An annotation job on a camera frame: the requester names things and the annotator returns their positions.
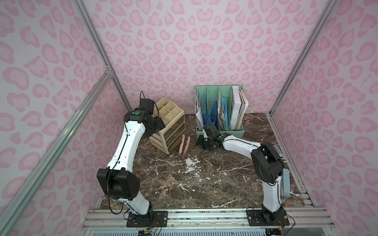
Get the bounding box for papers in rack left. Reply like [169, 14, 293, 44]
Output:
[195, 92, 204, 130]

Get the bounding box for pink knife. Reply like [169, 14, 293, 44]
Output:
[183, 136, 191, 155]
[179, 134, 185, 154]

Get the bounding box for white book in rack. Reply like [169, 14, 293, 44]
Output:
[230, 86, 242, 130]

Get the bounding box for aluminium front rail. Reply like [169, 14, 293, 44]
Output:
[82, 207, 335, 232]

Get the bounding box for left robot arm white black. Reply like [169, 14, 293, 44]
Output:
[96, 98, 165, 221]

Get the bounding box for green file organizer rack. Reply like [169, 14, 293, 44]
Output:
[195, 85, 249, 138]

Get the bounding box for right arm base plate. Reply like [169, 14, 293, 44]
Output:
[246, 208, 290, 228]

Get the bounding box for beige desktop drawer organizer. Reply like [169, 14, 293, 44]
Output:
[149, 98, 186, 154]

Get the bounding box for grey blue calculator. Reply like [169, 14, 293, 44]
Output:
[273, 145, 287, 163]

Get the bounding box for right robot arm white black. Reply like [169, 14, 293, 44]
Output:
[196, 124, 285, 225]

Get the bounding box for blue folder in rack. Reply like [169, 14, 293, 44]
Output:
[220, 97, 229, 131]

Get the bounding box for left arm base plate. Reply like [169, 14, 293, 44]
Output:
[126, 210, 168, 228]

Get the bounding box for drawer with gold handle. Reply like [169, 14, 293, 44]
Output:
[168, 134, 196, 156]

